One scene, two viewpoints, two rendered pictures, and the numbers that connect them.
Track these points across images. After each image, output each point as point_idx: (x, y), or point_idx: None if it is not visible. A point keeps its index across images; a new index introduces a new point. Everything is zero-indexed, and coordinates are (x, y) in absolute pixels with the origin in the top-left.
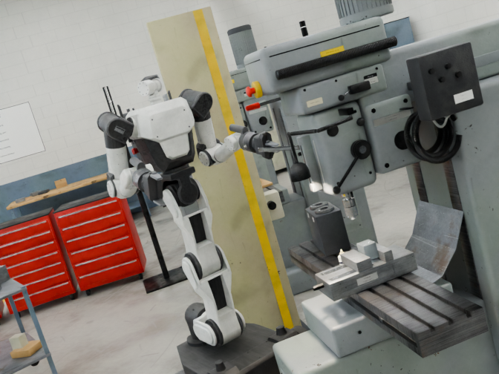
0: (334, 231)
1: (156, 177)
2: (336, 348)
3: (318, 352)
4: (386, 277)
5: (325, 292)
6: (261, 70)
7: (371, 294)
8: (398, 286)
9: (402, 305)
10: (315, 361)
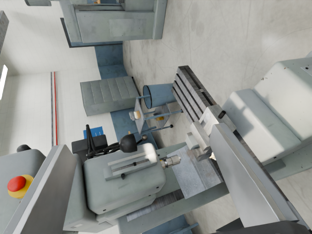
0: (236, 223)
1: (45, 159)
2: (244, 89)
3: (270, 96)
4: None
5: (224, 115)
6: (2, 166)
7: (203, 110)
8: (196, 118)
9: (189, 94)
10: (267, 83)
